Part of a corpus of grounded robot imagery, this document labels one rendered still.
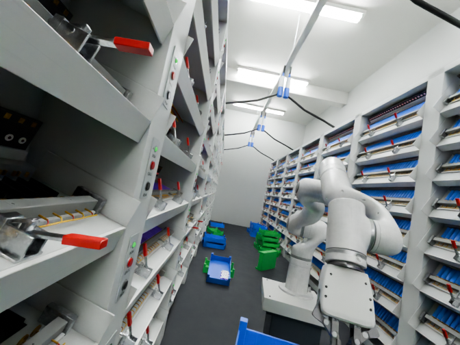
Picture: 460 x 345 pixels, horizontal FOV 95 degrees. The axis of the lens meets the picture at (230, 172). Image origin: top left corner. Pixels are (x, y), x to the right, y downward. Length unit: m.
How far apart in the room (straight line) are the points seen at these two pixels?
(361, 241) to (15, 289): 0.56
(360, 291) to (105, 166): 0.55
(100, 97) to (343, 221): 0.52
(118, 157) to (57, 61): 0.22
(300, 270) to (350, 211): 0.80
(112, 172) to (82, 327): 0.26
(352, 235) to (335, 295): 0.13
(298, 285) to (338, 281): 0.82
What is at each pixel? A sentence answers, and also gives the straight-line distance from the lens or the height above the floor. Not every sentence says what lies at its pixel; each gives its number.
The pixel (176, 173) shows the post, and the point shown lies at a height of 0.84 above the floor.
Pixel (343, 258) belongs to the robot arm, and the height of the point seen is 0.72.
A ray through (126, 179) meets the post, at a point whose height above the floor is 0.79.
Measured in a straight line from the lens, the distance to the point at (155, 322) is 1.26.
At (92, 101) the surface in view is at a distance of 0.29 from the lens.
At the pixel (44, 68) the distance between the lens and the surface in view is 0.24.
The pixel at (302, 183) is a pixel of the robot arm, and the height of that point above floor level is 0.90.
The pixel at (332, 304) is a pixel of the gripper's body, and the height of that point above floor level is 0.63.
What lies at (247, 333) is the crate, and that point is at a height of 0.44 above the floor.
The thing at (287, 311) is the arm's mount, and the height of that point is 0.30.
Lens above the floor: 0.81
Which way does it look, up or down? 5 degrees up
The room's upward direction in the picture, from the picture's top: 11 degrees clockwise
